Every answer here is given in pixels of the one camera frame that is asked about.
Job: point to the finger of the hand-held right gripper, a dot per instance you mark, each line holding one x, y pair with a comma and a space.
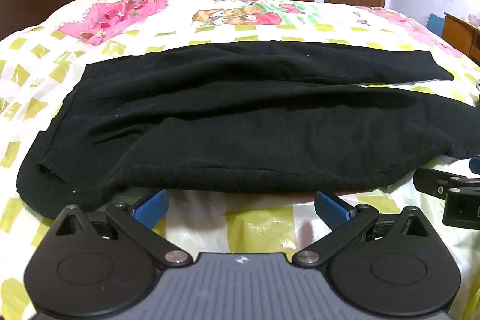
431, 181
475, 166

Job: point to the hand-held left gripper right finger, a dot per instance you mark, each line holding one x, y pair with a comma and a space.
332, 207

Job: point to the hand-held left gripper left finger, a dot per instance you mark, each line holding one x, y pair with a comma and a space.
152, 207

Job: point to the black pants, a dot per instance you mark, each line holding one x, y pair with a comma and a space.
225, 117

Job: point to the wooden cabinet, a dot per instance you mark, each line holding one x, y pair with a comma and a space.
459, 35

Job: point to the printed checkered quilt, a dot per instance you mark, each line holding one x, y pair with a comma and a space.
240, 20

